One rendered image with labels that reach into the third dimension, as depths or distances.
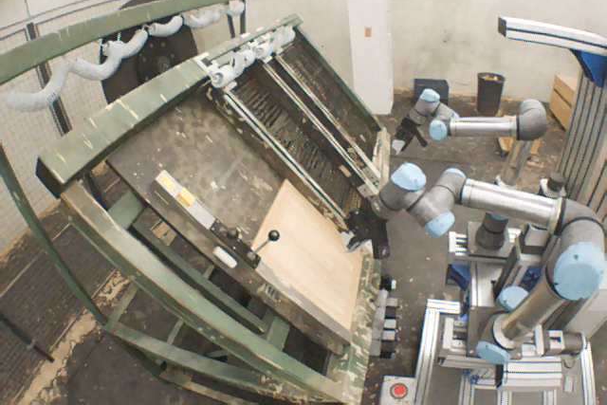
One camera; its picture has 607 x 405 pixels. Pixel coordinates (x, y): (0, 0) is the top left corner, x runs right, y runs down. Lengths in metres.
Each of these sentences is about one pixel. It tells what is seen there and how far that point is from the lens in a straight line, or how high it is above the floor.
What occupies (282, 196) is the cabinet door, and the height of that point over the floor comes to 1.34.
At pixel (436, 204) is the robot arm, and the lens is 0.78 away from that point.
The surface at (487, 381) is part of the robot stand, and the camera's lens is 2.11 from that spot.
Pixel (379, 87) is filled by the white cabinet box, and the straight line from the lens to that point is 5.13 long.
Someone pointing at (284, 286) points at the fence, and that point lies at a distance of 1.09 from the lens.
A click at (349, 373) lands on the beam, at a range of 1.28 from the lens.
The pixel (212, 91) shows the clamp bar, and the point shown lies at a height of 1.76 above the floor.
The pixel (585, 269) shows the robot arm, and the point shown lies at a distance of 0.72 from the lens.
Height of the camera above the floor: 2.10
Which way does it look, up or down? 34 degrees down
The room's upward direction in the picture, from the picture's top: 8 degrees counter-clockwise
